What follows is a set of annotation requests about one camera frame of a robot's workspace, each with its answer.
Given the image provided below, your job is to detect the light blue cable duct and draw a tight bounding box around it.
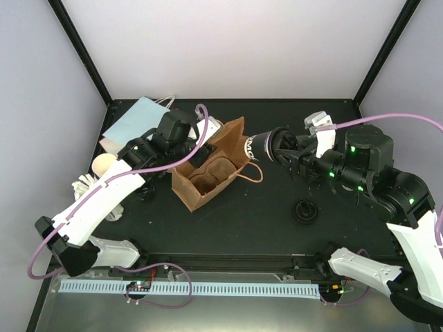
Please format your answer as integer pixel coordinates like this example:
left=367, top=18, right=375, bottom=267
left=58, top=279, right=320, bottom=299

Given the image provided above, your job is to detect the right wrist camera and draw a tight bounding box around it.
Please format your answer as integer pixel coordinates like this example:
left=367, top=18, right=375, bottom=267
left=304, top=111, right=336, bottom=158

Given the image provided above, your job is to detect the black coffee cup lid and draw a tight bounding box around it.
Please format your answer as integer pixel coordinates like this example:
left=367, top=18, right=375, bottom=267
left=292, top=199, right=318, bottom=225

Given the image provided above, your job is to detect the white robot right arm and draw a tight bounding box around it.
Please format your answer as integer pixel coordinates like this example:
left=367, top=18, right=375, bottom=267
left=273, top=124, right=442, bottom=325

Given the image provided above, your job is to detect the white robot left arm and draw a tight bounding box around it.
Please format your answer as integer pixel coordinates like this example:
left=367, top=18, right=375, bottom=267
left=35, top=104, right=222, bottom=277

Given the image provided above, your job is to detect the single brown pulp carrier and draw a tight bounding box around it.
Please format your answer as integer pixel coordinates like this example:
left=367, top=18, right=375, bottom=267
left=189, top=156, right=237, bottom=195

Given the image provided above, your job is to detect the left paper cup stack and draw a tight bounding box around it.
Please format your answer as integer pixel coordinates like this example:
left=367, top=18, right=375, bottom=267
left=91, top=153, right=117, bottom=178

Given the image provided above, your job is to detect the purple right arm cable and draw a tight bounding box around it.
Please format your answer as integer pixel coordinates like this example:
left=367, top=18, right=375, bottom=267
left=309, top=111, right=443, bottom=308

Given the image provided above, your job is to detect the single black sleeved cup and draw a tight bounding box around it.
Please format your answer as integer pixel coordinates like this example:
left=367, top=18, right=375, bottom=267
left=244, top=127, right=298, bottom=164

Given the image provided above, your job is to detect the white plastic cutlery bundle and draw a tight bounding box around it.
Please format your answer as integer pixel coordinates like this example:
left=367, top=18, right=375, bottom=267
left=71, top=174, right=125, bottom=222

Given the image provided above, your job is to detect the black aluminium rail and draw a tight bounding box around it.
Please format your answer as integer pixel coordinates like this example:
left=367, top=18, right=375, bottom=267
left=129, top=253, right=325, bottom=279

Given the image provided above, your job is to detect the brown paper bag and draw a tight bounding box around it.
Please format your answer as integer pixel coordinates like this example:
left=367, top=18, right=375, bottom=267
left=171, top=117, right=264, bottom=212

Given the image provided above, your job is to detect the light blue paper bag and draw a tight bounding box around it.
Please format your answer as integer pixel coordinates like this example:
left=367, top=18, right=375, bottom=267
left=103, top=97, right=169, bottom=146

